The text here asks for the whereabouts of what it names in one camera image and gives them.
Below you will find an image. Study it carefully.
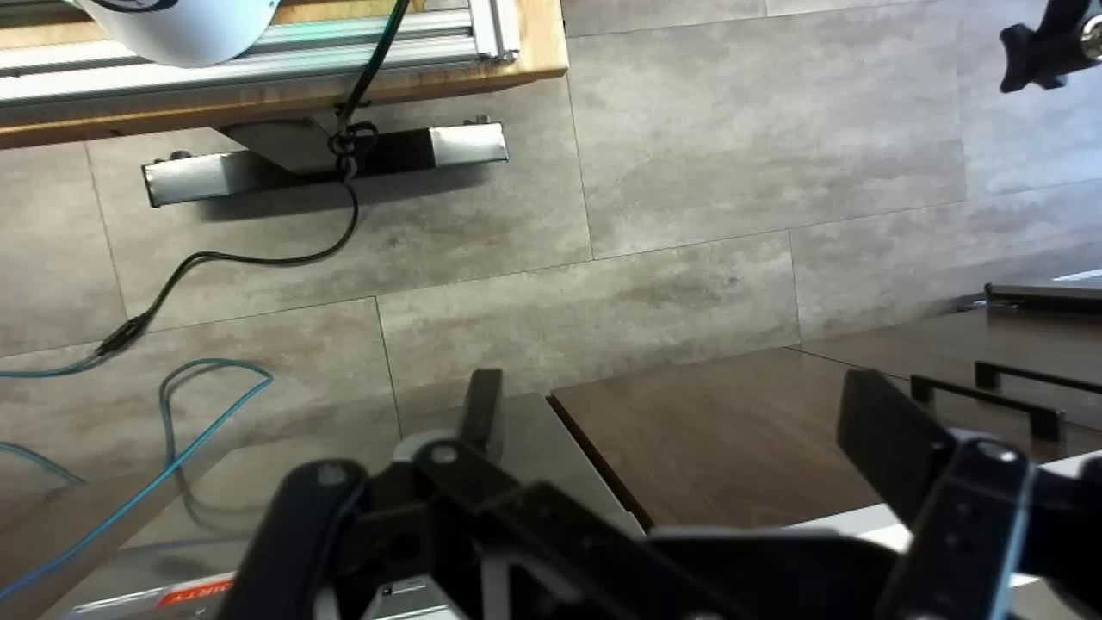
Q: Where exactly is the wooden robot cart platform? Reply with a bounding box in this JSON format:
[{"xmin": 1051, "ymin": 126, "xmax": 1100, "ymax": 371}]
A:
[{"xmin": 0, "ymin": 0, "xmax": 567, "ymax": 149}]

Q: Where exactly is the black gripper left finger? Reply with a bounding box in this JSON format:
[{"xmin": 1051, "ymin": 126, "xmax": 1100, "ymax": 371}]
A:
[{"xmin": 458, "ymin": 368, "xmax": 502, "ymax": 459}]

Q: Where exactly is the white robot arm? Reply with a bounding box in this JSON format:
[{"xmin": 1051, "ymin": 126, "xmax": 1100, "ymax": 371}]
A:
[{"xmin": 74, "ymin": 0, "xmax": 873, "ymax": 533}]

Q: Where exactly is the blue cable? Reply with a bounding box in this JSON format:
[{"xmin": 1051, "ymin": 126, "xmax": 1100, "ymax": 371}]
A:
[{"xmin": 0, "ymin": 356, "xmax": 280, "ymax": 608}]

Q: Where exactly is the black knob clamp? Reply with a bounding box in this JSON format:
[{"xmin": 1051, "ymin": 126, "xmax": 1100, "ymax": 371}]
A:
[{"xmin": 999, "ymin": 0, "xmax": 1102, "ymax": 93}]

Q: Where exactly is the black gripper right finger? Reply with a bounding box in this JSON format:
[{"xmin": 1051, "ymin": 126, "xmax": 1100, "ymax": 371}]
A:
[{"xmin": 836, "ymin": 368, "xmax": 959, "ymax": 529}]

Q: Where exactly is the black power cable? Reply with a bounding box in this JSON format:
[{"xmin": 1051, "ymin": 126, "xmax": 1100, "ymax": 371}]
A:
[{"xmin": 98, "ymin": 0, "xmax": 412, "ymax": 358}]

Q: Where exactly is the dark wood cabinet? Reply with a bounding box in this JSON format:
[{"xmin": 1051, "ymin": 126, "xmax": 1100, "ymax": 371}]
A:
[{"xmin": 551, "ymin": 310, "xmax": 1102, "ymax": 529}]

